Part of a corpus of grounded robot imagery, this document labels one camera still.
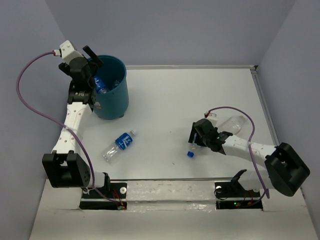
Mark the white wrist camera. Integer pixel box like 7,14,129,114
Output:
204,111,218,126
53,40,84,64

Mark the Pocari bottle white cap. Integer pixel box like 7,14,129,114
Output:
94,76,109,94

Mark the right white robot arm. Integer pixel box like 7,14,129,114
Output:
188,118,311,197

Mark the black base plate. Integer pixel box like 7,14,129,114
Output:
79,181,128,211
214,181,263,210

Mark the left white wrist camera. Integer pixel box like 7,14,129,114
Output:
53,40,84,64

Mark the clear capless bottle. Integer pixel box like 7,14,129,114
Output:
111,80,121,90

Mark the small blue label bottle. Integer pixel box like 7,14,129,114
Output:
187,133,200,158

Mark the teal plastic bin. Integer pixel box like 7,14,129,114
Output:
93,55,129,120

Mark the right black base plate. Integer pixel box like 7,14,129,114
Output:
214,181,263,210

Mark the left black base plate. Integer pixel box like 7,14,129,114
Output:
79,181,128,211

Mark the clear bottle beige label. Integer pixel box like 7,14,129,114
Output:
218,115,248,135

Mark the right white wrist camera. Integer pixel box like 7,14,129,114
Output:
204,111,218,126

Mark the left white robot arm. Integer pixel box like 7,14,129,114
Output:
42,40,111,198

